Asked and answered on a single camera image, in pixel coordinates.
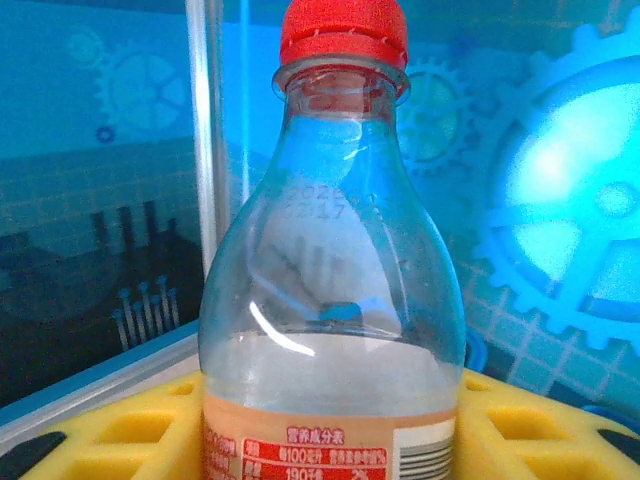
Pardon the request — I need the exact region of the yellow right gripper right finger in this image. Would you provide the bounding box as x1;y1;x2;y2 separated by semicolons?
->
457;370;640;480

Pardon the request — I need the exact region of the aluminium side rail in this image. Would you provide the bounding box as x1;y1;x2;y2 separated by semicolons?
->
0;319;206;441

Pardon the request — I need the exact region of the red-capped bottle peach label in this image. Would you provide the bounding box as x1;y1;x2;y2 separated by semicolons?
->
197;0;469;480

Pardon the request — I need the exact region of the aluminium frame post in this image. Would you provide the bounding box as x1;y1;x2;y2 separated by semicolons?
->
183;0;251;284

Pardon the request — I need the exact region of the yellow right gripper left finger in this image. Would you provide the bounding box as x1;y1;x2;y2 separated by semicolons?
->
19;374;206;480

